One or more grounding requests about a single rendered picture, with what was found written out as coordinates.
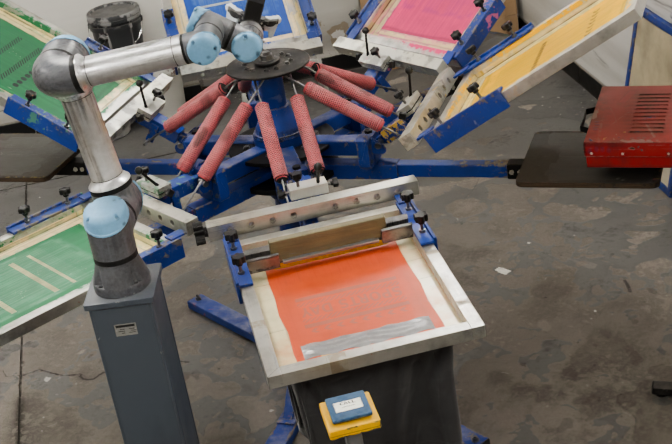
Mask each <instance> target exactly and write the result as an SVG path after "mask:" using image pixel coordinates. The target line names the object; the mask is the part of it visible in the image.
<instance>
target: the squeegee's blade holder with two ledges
mask: <svg viewBox="0 0 672 444"><path fill-rule="evenodd" d="M375 243H379V238H374V239H370V240H366V241H361V242H357V243H353V244H348V245H344V246H340V247H335V248H331V249H327V250H322V251H318V252H314V253H309V254H305V255H301V256H296V257H292V258H288V259H283V264H288V263H292V262H297V261H301V260H305V259H310V258H314V257H318V256H323V255H327V254H331V253H336V252H340V251H344V250H349V249H353V248H357V247H362V246H366V245H370V244H375Z"/></svg>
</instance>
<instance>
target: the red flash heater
mask: <svg viewBox="0 0 672 444"><path fill-rule="evenodd" d="M583 145H584V156H586V161H587V167H591V168H672V85H663V86H602V88H601V91H600V94H599V97H598V100H597V103H596V107H595V110H594V113H593V116H592V119H591V122H590V125H589V128H588V131H587V134H586V137H585V140H584V143H583Z"/></svg>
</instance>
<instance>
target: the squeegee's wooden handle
mask: <svg viewBox="0 0 672 444"><path fill-rule="evenodd" d="M384 228H387V227H386V220H385V216H384V215H383V213H381V214H377V215H373V216H368V217H364V218H359V219H355V220H351V221H346V222H342V223H337V224H333V225H329V226H324V227H320V228H315V229H311V230H307V231H302V232H298V233H294V234H289V235H285V236H280V237H276V238H272V239H268V244H269V249H270V254H275V253H278V254H279V260H280V263H283V259H288V258H292V257H296V256H301V255H305V254H309V253H314V252H318V251H322V250H327V249H331V248H335V247H340V246H344V245H348V244H353V243H357V242H361V241H366V240H370V239H374V238H379V240H382V236H381V229H384Z"/></svg>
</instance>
